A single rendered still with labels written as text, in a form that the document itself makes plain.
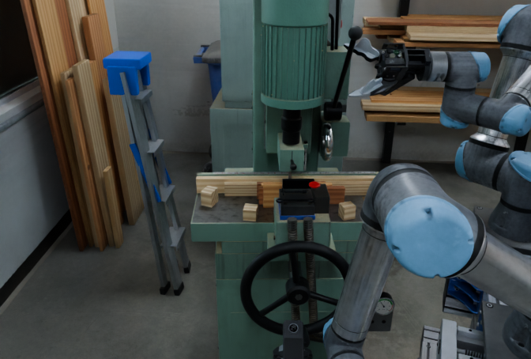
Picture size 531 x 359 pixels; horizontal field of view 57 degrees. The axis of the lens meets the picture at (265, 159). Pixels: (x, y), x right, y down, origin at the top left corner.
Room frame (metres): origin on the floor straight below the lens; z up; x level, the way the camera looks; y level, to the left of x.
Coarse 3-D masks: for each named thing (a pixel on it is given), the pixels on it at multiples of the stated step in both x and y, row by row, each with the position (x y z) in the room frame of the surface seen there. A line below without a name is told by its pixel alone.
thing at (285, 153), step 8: (280, 136) 1.39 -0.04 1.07; (280, 144) 1.33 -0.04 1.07; (296, 144) 1.33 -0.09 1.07; (280, 152) 1.29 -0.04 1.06; (288, 152) 1.28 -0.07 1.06; (296, 152) 1.29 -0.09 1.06; (304, 152) 1.30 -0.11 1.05; (280, 160) 1.29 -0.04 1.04; (288, 160) 1.28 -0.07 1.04; (296, 160) 1.29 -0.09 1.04; (280, 168) 1.28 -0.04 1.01; (288, 168) 1.28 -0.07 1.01; (296, 168) 1.29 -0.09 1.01
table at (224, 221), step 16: (208, 208) 1.25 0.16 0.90; (224, 208) 1.25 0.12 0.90; (240, 208) 1.25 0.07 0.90; (272, 208) 1.25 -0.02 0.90; (336, 208) 1.25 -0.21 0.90; (192, 224) 1.16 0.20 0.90; (208, 224) 1.16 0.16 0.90; (224, 224) 1.16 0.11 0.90; (240, 224) 1.17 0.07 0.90; (256, 224) 1.17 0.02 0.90; (272, 224) 1.17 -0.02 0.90; (336, 224) 1.17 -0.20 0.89; (352, 224) 1.17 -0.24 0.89; (192, 240) 1.16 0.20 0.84; (208, 240) 1.16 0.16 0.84; (224, 240) 1.16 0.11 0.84; (240, 240) 1.17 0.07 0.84; (256, 240) 1.17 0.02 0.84; (272, 240) 1.13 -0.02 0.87; (288, 256) 1.07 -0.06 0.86; (304, 256) 1.08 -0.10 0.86; (320, 256) 1.08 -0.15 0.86
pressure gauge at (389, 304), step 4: (384, 292) 1.14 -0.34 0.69; (384, 296) 1.12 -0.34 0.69; (388, 296) 1.13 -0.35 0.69; (380, 300) 1.11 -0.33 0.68; (384, 300) 1.12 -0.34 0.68; (388, 300) 1.12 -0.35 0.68; (392, 300) 1.11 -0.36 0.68; (380, 304) 1.11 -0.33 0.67; (384, 304) 1.12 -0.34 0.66; (388, 304) 1.12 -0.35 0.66; (392, 304) 1.12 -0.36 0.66; (376, 308) 1.11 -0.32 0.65; (380, 308) 1.11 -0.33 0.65; (384, 308) 1.12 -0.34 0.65; (388, 308) 1.12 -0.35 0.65; (392, 308) 1.12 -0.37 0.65; (376, 312) 1.11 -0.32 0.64; (380, 312) 1.12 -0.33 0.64; (384, 312) 1.12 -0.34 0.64; (388, 312) 1.11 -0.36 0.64
